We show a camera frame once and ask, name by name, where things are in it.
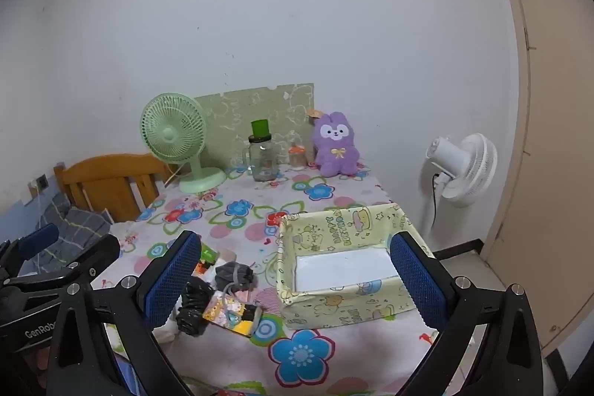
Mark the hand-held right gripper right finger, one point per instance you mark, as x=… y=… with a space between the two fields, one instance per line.
x=417 y=280

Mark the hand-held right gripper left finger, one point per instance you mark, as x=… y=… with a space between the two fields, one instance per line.
x=171 y=280

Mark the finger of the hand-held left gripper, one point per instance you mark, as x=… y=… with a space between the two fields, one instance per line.
x=93 y=254
x=39 y=238

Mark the black plastic bag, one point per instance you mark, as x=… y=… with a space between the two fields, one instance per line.
x=192 y=308

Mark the cartoon printed packet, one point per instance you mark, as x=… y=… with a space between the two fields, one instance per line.
x=222 y=312

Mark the grey cloth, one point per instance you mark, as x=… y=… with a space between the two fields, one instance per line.
x=232 y=273

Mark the yellow printed fabric box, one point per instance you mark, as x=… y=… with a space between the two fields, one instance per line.
x=334 y=303

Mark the small green orange packet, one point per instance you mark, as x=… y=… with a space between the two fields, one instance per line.
x=207 y=257

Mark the white cloth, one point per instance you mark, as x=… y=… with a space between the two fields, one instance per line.
x=167 y=331

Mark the beige and white sock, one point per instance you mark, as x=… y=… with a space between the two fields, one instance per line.
x=227 y=256

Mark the white standing fan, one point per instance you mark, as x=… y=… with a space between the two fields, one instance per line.
x=468 y=173

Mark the floral tablecloth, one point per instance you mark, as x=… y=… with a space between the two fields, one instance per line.
x=301 y=201

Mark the green desk fan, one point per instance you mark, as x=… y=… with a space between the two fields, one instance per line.
x=171 y=131

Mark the glass jar mug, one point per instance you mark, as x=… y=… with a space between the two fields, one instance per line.
x=264 y=164

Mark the purple plush bunny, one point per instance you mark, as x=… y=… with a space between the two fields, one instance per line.
x=336 y=154

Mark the cotton swab jar orange lid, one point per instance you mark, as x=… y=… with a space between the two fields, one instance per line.
x=297 y=159

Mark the green plastic cup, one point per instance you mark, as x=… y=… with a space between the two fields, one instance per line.
x=260 y=128

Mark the beige door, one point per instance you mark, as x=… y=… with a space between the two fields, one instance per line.
x=547 y=145

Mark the green printed board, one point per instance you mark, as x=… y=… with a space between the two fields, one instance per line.
x=278 y=108

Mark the wall socket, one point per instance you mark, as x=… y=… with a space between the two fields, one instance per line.
x=41 y=182

